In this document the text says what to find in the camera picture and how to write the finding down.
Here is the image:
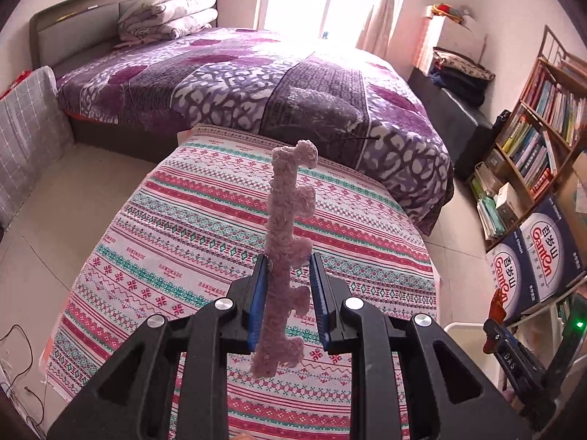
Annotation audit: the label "striped patterned tablecloth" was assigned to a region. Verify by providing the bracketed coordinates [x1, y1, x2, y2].
[41, 124, 439, 440]

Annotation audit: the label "stack of papers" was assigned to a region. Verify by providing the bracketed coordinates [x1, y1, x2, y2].
[472, 162, 508, 240]

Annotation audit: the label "large blue white carton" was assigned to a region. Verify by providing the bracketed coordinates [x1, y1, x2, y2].
[518, 195, 587, 311]

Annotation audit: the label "black cable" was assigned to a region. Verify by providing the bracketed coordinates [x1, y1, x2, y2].
[0, 324, 47, 428]

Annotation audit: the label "colourful folded cloths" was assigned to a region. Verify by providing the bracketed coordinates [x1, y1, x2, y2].
[424, 3, 465, 22]

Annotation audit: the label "white plastic bin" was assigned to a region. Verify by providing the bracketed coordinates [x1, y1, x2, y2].
[441, 322, 510, 395]

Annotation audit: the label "pink fuzzy notched strip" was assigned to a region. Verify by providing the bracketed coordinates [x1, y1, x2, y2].
[250, 140, 318, 380]

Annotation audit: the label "beige curtain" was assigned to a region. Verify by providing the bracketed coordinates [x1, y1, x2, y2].
[355, 0, 412, 58]

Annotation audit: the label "bed with purple quilt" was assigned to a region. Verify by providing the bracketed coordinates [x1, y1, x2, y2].
[55, 27, 455, 237]

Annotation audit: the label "row of books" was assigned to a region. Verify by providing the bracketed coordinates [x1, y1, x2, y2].
[497, 117, 558, 196]
[523, 78, 586, 146]

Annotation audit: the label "brown cardboard box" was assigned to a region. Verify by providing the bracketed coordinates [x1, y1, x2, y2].
[557, 149, 587, 226]

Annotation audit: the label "black bag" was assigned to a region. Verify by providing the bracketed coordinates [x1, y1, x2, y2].
[493, 110, 513, 139]

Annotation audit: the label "orange wrapper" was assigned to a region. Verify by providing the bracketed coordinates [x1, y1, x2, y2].
[487, 290, 506, 327]

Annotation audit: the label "wooden bookshelf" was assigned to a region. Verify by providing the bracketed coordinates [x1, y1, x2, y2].
[468, 25, 587, 254]

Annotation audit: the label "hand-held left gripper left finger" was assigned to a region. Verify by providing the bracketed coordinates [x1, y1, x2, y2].
[47, 253, 269, 440]

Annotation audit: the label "small blue white carton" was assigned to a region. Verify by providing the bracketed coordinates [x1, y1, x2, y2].
[485, 229, 538, 322]

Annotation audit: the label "stack of folded clothes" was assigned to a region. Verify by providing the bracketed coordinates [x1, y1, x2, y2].
[429, 48, 497, 107]

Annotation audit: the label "folded floral quilt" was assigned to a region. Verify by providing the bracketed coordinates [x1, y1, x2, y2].
[117, 0, 219, 41]

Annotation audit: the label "window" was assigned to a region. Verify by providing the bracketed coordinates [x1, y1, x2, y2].
[254, 0, 400, 49]

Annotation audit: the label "grey bed headboard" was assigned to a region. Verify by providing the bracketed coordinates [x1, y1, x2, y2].
[29, 0, 185, 72]

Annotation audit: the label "small white box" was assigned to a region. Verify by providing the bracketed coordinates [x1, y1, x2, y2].
[495, 182, 526, 223]

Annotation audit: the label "white storage cabinet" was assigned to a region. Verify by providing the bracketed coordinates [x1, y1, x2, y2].
[413, 7, 488, 77]

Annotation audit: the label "grey checked cloth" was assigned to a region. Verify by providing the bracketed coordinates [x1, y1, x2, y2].
[0, 66, 77, 231]

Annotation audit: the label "black bench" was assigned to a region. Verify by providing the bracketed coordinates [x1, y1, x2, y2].
[407, 66, 494, 182]

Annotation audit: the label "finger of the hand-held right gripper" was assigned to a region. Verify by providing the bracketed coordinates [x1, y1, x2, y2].
[482, 319, 552, 396]

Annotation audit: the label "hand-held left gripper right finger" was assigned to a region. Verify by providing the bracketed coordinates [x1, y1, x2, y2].
[309, 252, 535, 440]

